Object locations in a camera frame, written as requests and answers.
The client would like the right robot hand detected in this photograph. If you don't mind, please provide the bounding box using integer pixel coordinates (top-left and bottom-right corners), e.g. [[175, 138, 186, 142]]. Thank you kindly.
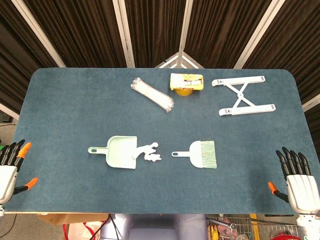
[[267, 146, 318, 215]]

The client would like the white triangular frame foot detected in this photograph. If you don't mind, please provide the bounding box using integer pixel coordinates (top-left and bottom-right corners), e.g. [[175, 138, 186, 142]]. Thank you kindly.
[[154, 51, 205, 69]]

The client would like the brown cardboard box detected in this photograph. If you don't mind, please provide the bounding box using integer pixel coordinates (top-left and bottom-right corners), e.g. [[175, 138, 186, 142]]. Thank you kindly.
[[37, 212, 109, 226]]

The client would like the yellow jelly cup pack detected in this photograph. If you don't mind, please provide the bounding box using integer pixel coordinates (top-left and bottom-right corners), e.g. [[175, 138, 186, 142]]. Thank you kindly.
[[170, 72, 205, 97]]

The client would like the metal wire cart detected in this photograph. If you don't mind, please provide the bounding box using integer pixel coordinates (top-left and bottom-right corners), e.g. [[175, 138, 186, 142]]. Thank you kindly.
[[207, 214, 301, 240]]

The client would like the red and white bag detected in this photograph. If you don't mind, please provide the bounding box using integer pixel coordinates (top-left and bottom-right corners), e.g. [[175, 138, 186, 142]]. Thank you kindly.
[[62, 221, 106, 240]]

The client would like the mint green plastic dustpan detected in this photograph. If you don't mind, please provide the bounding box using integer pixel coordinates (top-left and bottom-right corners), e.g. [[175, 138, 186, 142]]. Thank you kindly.
[[87, 135, 138, 170]]

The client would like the mint green hand brush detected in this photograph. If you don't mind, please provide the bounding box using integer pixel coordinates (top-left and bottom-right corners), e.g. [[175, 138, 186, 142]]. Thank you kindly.
[[171, 140, 218, 169]]

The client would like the white frame pole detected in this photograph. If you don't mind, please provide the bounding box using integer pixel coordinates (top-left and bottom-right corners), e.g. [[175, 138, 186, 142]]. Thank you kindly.
[[112, 0, 136, 69], [177, 0, 194, 55], [233, 0, 285, 70], [301, 94, 320, 112], [11, 0, 66, 68], [0, 102, 20, 120]]

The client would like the bundle of wrapped straws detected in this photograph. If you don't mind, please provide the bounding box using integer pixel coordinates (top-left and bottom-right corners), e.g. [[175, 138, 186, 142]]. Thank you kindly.
[[130, 77, 175, 113]]

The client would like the white paper tissue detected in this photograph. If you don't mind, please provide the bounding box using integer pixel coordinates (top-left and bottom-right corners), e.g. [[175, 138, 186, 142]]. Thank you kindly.
[[135, 141, 163, 163]]

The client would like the lavender robot torso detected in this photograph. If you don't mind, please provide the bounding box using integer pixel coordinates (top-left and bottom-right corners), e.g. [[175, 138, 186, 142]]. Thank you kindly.
[[99, 213, 208, 240]]

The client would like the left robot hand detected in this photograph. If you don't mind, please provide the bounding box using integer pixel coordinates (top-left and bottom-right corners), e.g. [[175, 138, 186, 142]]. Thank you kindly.
[[0, 139, 39, 205]]

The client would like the white folding laptop stand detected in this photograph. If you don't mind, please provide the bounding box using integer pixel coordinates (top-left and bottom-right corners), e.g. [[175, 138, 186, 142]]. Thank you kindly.
[[211, 75, 277, 117]]

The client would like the dark brown curtain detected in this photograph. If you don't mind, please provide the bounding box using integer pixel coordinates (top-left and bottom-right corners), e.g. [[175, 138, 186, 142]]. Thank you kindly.
[[0, 0, 320, 131]]

